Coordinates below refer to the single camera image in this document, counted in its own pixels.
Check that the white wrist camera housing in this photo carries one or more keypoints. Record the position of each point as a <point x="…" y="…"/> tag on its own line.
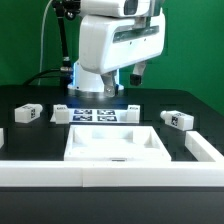
<point x="121" y="8"/>

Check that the white square tabletop part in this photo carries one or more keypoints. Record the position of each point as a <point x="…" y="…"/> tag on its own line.
<point x="99" y="143"/>

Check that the white U-shaped obstacle wall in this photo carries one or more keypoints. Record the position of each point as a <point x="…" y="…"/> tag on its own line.
<point x="207" y="170"/>

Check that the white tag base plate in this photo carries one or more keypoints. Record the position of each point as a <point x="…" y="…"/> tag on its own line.
<point x="130" y="115"/>

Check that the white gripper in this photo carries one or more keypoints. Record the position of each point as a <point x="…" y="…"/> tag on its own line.
<point x="107" y="44"/>

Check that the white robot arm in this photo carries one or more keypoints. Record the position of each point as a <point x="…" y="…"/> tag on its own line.
<point x="90" y="84"/>

